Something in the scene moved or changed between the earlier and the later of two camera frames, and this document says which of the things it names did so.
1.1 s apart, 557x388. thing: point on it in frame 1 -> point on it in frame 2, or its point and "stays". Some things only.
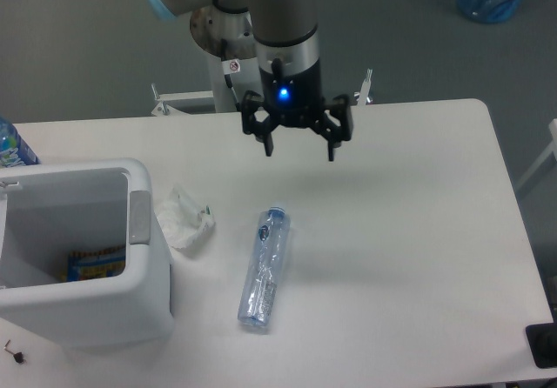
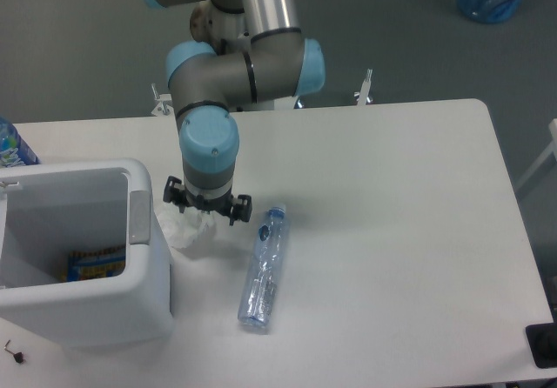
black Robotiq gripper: [296, 99] -> [174, 192]
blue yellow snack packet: [97, 264] stays
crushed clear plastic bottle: [262, 282] stays
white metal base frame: [164, 98] stays
